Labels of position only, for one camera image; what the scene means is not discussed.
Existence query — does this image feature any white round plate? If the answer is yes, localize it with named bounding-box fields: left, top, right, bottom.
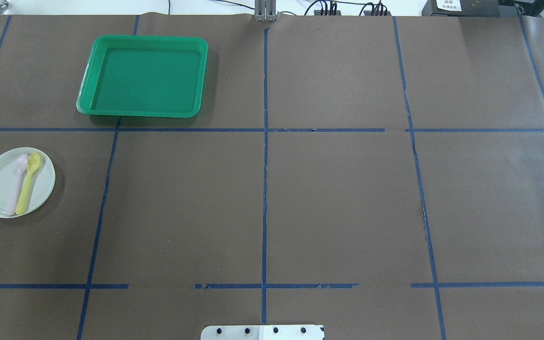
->
left=0, top=147, right=56, bottom=218

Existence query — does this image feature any metal base plate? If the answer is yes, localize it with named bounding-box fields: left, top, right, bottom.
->
left=200, top=324, right=325, bottom=340

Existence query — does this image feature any aluminium frame post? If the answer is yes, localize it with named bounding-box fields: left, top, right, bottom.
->
left=254, top=0, right=278, bottom=22

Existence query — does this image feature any pink plastic spoon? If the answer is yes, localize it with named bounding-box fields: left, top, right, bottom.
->
left=6, top=153, right=29, bottom=216

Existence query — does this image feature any green plastic tray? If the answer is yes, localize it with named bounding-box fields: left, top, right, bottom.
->
left=76, top=35, right=209, bottom=119

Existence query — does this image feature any yellow plastic spoon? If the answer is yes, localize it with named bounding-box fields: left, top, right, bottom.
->
left=15, top=152, right=42, bottom=215

